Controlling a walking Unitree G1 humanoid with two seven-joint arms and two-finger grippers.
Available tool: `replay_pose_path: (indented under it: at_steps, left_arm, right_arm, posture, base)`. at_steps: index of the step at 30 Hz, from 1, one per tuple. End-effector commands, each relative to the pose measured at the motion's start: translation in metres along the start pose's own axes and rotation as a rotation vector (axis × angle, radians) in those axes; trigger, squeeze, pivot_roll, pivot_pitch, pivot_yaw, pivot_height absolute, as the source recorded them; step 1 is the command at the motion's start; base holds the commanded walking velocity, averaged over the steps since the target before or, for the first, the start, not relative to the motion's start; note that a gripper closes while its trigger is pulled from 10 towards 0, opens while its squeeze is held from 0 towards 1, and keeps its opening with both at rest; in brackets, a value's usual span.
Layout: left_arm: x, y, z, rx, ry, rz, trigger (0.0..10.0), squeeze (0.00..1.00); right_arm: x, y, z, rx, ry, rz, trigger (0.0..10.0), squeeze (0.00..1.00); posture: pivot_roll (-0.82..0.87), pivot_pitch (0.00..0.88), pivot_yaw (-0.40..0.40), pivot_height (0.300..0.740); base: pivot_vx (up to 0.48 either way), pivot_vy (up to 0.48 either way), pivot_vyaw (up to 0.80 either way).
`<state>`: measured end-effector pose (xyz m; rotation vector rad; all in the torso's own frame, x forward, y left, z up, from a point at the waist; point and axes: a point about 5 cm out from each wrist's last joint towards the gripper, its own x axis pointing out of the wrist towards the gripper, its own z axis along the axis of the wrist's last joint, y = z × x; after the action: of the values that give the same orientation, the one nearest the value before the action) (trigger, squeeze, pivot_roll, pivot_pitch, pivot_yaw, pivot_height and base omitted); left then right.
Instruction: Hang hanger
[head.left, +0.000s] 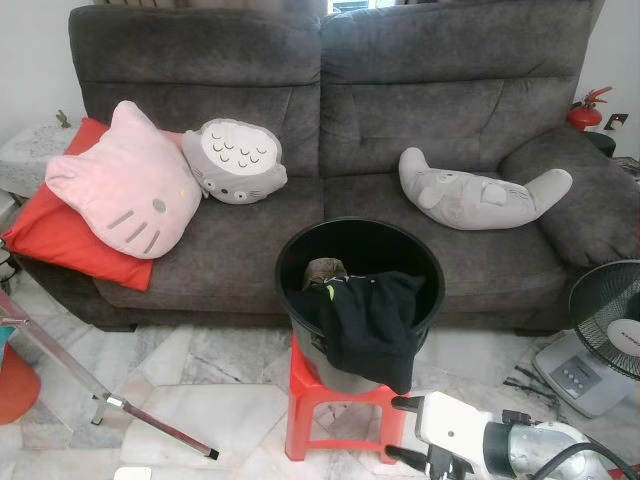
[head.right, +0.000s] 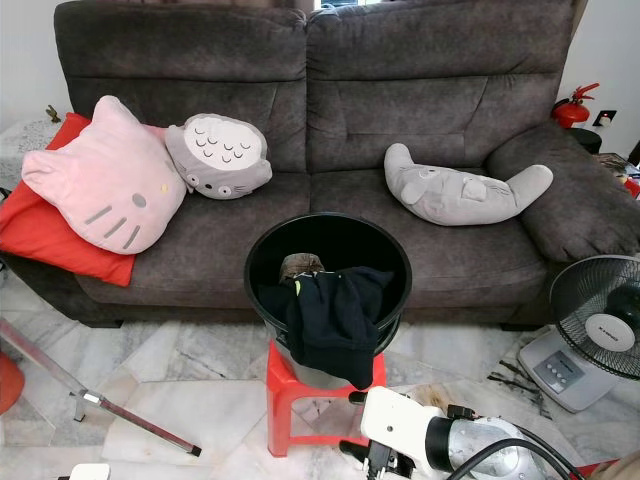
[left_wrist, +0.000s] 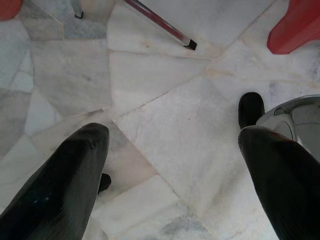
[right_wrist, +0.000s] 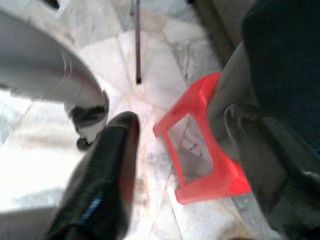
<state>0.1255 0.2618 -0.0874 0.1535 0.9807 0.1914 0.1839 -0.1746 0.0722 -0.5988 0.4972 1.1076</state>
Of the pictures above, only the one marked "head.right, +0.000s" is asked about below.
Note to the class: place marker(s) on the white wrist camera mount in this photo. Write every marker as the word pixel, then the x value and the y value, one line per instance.
pixel 90 473
pixel 400 425

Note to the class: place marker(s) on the small dark ornament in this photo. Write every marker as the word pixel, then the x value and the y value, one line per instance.
pixel 52 113

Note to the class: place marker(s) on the red plastic stool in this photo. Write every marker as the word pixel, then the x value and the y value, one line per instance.
pixel 310 410

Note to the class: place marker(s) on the brown crumpled cloth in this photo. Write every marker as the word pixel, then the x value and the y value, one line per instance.
pixel 302 267

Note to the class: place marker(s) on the black shirt with green logo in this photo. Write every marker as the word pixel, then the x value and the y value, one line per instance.
pixel 335 325

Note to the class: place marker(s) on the pink cat face cushion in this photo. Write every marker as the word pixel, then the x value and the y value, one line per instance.
pixel 105 180

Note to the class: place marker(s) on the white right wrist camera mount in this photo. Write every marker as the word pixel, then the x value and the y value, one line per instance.
pixel 400 425

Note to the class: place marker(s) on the dark grey fabric sofa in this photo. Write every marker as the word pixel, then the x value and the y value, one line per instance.
pixel 410 130

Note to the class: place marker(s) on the red fire extinguisher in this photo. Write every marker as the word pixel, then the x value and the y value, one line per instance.
pixel 570 108

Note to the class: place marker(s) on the red square cushion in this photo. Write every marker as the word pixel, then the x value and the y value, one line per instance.
pixel 45 240

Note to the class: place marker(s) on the grey electric fan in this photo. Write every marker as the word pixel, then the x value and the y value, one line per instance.
pixel 595 315

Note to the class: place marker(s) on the white lace covered side table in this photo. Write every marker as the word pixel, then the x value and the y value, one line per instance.
pixel 22 150

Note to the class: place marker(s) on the long grey plush cushion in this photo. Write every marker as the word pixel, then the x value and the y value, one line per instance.
pixel 455 190

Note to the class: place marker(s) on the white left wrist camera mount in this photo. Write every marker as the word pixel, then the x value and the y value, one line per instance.
pixel 90 473

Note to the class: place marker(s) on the orange plastic bin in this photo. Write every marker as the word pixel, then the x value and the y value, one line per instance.
pixel 10 385

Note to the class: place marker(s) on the black plastic bucket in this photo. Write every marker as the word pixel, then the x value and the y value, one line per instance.
pixel 328 240

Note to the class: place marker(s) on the silver metal clothes rack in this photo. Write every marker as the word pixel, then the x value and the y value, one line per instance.
pixel 50 366

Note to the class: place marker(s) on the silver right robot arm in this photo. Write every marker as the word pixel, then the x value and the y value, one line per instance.
pixel 490 450

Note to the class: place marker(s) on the wall power socket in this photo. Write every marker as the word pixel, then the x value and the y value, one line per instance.
pixel 605 117

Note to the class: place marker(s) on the grey owl face cushion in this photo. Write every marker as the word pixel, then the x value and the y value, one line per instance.
pixel 220 155

